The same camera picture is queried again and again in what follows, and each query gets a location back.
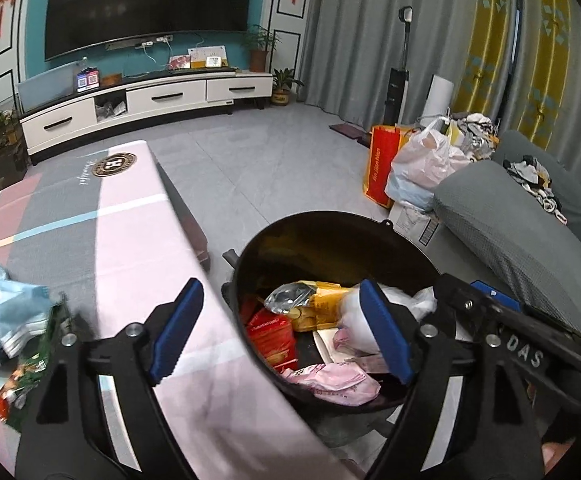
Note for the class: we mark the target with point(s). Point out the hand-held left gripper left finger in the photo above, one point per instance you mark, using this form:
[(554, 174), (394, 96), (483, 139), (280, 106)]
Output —
[(178, 330)]

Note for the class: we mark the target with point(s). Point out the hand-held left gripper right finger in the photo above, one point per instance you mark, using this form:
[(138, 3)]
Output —
[(388, 330)]

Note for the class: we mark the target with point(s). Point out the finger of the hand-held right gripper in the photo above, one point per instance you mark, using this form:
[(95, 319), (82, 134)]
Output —
[(500, 300), (450, 290)]

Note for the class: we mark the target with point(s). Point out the small white plastic bag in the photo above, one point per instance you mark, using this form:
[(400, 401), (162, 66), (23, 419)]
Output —
[(355, 315)]

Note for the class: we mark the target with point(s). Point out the yellow snack bag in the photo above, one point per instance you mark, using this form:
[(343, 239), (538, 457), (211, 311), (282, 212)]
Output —
[(325, 305)]

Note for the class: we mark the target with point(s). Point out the pink wrapper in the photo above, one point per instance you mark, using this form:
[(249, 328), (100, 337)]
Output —
[(330, 382)]

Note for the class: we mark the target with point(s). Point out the red cardboard box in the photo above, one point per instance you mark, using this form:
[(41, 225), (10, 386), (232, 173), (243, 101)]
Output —
[(270, 335)]

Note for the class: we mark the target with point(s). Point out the black trash bin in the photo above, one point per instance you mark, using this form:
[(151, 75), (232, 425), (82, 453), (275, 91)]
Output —
[(320, 240)]

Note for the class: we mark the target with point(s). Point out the green snack packet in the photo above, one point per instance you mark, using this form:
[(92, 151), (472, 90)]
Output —
[(35, 360)]

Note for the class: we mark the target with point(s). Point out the clear blue plastic wrapper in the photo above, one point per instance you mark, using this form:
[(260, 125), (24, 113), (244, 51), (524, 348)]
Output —
[(15, 310)]

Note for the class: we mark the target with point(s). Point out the white cardboard box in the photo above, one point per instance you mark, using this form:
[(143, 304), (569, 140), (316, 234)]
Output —
[(415, 225)]

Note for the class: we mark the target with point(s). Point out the grey sofa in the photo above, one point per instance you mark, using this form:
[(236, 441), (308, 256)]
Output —
[(495, 220)]

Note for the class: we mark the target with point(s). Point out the black white patterned cloth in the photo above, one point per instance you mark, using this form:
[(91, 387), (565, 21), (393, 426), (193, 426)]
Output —
[(535, 180)]

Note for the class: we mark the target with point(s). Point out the large white plastic bag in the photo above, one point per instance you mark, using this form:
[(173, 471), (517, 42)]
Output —
[(420, 165)]

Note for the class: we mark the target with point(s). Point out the orange shopping bag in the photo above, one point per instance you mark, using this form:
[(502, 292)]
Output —
[(378, 170)]

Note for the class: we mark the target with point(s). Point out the pile of patterned clothes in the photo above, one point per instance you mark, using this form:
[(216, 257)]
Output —
[(475, 132)]

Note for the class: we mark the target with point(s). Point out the dark brown floor mat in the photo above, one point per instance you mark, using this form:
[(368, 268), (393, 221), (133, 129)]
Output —
[(350, 131)]

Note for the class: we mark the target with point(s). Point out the white board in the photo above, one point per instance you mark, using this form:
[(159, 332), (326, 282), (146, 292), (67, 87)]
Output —
[(438, 97)]

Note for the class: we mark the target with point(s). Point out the upright vacuum cleaner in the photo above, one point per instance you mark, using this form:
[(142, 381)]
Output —
[(395, 90)]

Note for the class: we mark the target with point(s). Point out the white TV cabinet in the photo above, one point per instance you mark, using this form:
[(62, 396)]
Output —
[(165, 95)]

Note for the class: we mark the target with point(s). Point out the small potted plant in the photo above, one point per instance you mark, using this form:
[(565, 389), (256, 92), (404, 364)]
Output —
[(280, 95)]

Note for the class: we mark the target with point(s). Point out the yellow patterned curtain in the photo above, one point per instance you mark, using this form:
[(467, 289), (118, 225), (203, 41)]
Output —
[(490, 35)]

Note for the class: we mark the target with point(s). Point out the blue sign stand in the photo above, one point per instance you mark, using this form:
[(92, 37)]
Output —
[(88, 81)]

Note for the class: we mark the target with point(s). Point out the grey curtain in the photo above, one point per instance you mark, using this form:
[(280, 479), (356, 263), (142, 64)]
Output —
[(360, 35)]

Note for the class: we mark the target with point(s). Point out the grey translucent tank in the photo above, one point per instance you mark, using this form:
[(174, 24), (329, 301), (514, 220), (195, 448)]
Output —
[(45, 87)]

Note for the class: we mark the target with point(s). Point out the white desk calendar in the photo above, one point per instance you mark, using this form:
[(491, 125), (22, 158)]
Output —
[(208, 55)]

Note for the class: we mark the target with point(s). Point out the tall potted plant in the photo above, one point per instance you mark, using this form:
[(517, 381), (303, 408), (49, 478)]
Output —
[(258, 60)]

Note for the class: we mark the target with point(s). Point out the black television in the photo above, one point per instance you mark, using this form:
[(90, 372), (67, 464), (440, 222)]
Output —
[(145, 0)]

